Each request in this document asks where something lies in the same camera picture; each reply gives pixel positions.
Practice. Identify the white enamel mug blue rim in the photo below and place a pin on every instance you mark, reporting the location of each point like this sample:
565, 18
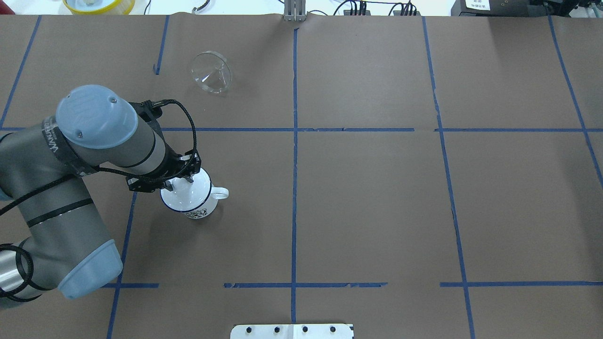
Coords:
196, 197

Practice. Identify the blue tape line left crosswise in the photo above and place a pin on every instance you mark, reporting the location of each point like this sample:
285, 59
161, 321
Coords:
305, 129

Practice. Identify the black device with label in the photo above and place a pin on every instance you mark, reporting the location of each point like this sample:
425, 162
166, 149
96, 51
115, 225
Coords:
512, 8

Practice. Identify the yellow tape roll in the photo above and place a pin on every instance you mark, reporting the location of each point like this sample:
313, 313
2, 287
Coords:
99, 7

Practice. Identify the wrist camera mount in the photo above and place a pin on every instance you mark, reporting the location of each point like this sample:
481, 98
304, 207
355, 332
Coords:
148, 110

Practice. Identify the brown paper table cover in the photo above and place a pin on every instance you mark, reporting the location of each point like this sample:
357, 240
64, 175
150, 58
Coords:
405, 235

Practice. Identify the clear glass funnel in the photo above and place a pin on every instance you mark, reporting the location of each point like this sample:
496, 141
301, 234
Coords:
211, 72

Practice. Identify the blue tape line near left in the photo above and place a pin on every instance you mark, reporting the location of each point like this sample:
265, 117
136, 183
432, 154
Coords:
124, 252

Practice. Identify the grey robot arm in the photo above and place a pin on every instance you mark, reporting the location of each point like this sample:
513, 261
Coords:
42, 170

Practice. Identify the blue tape line crosswise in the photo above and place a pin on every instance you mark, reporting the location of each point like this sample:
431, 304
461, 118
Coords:
305, 129
521, 130

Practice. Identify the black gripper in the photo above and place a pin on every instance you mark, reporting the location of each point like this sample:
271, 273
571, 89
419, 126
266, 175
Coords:
174, 163

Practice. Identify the aluminium frame post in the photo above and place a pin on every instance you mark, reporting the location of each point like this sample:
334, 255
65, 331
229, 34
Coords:
294, 10

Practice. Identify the blue tape line lengthwise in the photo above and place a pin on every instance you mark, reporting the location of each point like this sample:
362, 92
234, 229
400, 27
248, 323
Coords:
293, 286

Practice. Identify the white camera stand base plate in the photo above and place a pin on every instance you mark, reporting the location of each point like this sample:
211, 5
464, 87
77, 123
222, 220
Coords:
293, 331

